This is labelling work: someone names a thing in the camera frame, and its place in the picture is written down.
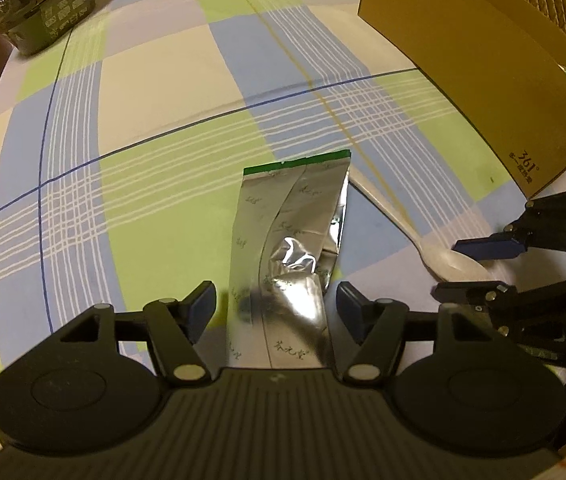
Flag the checkered tablecloth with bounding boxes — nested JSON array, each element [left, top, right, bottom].
[[0, 0, 566, 401]]

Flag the open cardboard box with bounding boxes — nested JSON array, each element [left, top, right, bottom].
[[358, 0, 566, 197]]

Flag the white plastic spoon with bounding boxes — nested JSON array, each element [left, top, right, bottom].
[[349, 166, 493, 282]]

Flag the silver foil tea pouch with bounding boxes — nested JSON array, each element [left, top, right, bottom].
[[227, 150, 351, 370]]

